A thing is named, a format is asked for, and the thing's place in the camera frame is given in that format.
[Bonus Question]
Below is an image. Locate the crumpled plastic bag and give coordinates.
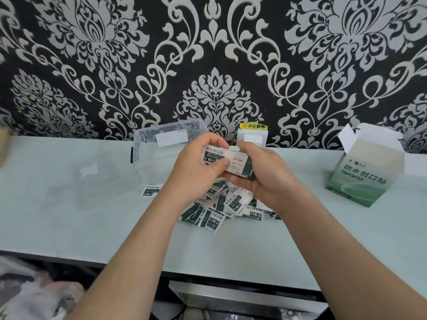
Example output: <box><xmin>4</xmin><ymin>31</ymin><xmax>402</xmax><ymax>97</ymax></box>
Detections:
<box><xmin>0</xmin><ymin>256</ymin><xmax>86</xmax><ymax>320</ymax></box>

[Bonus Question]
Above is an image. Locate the green white cardboard carton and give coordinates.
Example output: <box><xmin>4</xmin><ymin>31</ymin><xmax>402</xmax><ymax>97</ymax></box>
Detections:
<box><xmin>325</xmin><ymin>122</ymin><xmax>427</xmax><ymax>208</ymax></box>

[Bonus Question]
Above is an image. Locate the pile of white green packets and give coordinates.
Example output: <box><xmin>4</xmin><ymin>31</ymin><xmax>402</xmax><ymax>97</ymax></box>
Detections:
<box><xmin>141</xmin><ymin>176</ymin><xmax>282</xmax><ymax>234</ymax></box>

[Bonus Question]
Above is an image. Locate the white wall socket yellow label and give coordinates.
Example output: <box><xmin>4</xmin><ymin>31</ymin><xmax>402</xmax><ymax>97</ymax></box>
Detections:
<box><xmin>237</xmin><ymin>122</ymin><xmax>269</xmax><ymax>148</ymax></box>

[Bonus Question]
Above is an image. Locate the person's right forearm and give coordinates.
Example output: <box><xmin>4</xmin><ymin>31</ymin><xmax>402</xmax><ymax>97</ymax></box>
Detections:
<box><xmin>280</xmin><ymin>191</ymin><xmax>427</xmax><ymax>320</ymax></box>

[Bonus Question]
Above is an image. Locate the person's left forearm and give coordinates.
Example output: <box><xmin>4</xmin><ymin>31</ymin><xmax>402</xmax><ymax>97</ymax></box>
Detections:
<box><xmin>65</xmin><ymin>188</ymin><xmax>187</xmax><ymax>320</ymax></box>

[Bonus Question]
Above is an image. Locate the small white green packet bundle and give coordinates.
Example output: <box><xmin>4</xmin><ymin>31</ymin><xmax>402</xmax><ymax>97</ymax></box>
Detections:
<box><xmin>202</xmin><ymin>144</ymin><xmax>257</xmax><ymax>180</ymax></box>

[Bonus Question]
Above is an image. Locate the person's left hand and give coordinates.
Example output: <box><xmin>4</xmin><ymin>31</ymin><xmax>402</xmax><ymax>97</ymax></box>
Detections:
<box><xmin>161</xmin><ymin>132</ymin><xmax>231</xmax><ymax>204</ymax></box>

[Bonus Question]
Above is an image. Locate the person's right hand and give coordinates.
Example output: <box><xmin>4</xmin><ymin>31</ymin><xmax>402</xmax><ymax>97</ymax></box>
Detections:
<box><xmin>220</xmin><ymin>140</ymin><xmax>311</xmax><ymax>214</ymax></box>

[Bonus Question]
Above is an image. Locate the clear plastic storage box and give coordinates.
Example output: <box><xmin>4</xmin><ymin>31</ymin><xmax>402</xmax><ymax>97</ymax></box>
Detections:
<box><xmin>130</xmin><ymin>119</ymin><xmax>209</xmax><ymax>165</ymax></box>

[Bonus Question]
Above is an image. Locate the clear plastic box lid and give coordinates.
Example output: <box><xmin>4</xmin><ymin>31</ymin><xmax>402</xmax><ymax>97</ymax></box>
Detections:
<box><xmin>43</xmin><ymin>156</ymin><xmax>142</xmax><ymax>212</ymax></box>

